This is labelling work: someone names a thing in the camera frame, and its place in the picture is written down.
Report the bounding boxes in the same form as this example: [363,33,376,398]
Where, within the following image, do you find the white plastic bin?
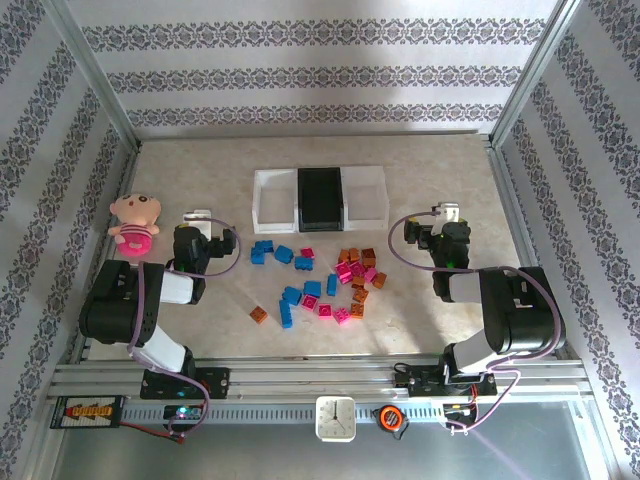
[342,166,391,231]
[252,168,301,235]

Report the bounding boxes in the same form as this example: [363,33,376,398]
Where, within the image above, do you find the pink plush doll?
[108,193,164,259]

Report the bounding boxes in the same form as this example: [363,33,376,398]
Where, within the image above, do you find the black plastic bin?
[296,167,347,234]

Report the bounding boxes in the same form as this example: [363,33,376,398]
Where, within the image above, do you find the small lit hub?
[163,404,204,421]

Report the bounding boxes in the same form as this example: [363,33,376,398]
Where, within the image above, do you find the orange black tape measure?
[372,404,409,441]

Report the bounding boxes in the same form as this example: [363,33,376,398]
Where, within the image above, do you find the grey metal panel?
[49,399,609,480]

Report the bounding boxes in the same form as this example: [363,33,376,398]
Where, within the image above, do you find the white square clock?
[314,395,357,444]

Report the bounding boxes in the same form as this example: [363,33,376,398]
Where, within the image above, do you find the black charger board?
[49,395,125,431]

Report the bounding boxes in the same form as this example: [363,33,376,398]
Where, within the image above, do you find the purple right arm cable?
[389,210,567,436]

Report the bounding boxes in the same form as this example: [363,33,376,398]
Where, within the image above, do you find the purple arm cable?
[389,210,567,436]
[127,217,242,436]

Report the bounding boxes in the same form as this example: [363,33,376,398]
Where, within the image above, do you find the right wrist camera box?
[433,201,462,224]

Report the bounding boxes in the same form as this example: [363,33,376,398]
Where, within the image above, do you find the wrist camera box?
[183,208,212,236]
[433,201,462,224]

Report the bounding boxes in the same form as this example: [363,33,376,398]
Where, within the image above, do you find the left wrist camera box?
[183,208,212,236]

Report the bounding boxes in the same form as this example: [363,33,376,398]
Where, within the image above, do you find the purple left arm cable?
[127,217,242,436]

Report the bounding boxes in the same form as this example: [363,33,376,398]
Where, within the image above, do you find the aluminium side rail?
[69,142,144,364]
[485,142,584,364]

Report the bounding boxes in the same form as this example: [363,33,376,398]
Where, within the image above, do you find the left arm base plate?
[139,367,232,401]

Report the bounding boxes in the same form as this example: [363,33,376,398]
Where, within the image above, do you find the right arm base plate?
[393,363,497,399]

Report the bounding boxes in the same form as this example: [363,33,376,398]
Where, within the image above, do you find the aluminium mounting rail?
[47,355,589,401]

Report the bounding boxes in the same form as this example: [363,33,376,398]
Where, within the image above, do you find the small wired connector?
[442,397,479,436]

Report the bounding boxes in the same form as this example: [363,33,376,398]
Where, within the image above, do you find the grey slotted cable duct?
[122,402,451,426]

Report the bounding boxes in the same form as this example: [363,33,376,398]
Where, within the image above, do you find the thin red wire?
[119,422,187,445]

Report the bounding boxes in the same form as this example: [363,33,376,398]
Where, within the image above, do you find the aluminium frame post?
[487,0,586,149]
[42,0,144,151]

